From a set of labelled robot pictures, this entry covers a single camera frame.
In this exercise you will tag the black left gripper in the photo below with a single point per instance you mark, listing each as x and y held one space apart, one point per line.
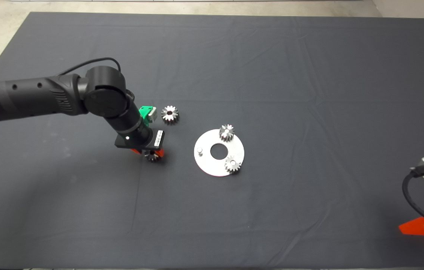
139 138

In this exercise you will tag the small steel gear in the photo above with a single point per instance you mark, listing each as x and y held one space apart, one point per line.
232 164
227 132
152 156

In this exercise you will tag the larger steel gear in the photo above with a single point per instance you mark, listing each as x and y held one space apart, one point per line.
170 114

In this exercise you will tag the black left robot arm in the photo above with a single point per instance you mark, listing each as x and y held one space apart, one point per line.
47 99

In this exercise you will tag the round metal plate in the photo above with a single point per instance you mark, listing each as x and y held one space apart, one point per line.
230 150

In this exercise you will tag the dark grey table cloth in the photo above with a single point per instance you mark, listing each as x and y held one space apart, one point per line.
309 93

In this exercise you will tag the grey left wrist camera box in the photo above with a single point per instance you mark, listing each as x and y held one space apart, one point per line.
153 113

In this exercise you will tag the green left camera mount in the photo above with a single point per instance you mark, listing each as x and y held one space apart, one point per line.
143 112

